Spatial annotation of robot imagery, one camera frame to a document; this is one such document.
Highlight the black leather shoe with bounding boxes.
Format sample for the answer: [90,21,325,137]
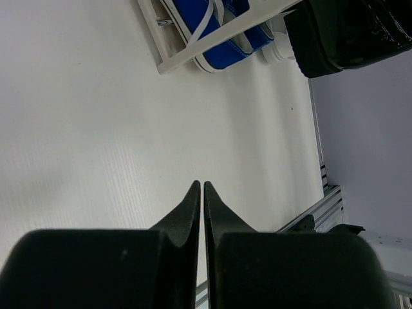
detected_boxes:
[285,0,411,79]

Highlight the white sneaker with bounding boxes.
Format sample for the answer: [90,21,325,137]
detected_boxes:
[262,15,295,63]

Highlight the blue canvas sneaker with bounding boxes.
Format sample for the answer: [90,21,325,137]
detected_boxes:
[161,1,253,73]
[223,0,274,51]

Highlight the aluminium mounting rail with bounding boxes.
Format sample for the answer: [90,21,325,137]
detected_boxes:
[195,87,343,308]

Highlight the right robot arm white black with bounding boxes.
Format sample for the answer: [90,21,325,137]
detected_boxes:
[330,224,411,308]

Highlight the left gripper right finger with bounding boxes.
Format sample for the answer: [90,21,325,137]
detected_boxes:
[203,182,394,308]

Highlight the cream metal shoe rack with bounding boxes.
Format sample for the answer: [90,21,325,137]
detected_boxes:
[138,1,296,74]

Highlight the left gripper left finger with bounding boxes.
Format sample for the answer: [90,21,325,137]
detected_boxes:
[1,181,201,308]

